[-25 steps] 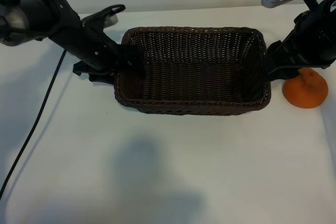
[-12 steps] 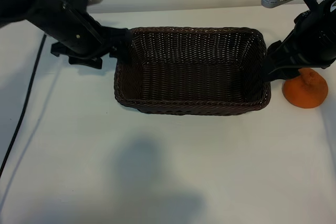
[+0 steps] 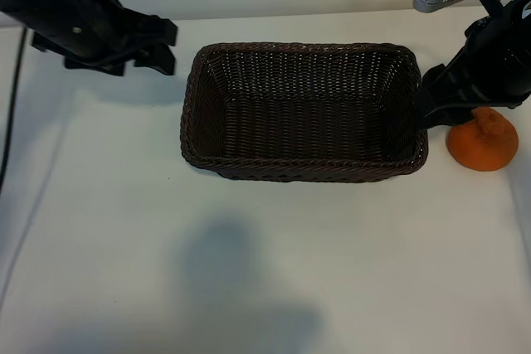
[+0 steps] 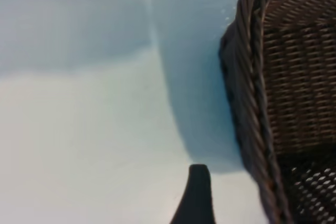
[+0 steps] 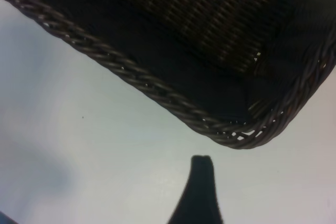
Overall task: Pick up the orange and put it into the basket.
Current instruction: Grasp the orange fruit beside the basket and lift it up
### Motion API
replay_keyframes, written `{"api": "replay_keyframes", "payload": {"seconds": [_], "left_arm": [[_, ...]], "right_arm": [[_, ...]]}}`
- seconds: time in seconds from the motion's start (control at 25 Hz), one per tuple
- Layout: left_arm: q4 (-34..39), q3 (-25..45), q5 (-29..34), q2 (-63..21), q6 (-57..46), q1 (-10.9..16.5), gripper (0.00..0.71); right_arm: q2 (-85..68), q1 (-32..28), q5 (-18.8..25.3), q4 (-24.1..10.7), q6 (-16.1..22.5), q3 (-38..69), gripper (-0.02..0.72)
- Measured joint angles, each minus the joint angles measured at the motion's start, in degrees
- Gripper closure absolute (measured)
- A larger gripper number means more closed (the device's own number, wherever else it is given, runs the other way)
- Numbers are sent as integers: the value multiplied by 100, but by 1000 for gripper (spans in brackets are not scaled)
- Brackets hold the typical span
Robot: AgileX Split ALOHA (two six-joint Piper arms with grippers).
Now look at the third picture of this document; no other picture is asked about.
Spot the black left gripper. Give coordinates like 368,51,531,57
31,0,179,78

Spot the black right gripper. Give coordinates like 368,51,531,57
417,15,530,131

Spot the orange fruit with knobby top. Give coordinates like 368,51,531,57
446,107,519,172

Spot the dark brown woven basket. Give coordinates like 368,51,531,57
179,41,429,184

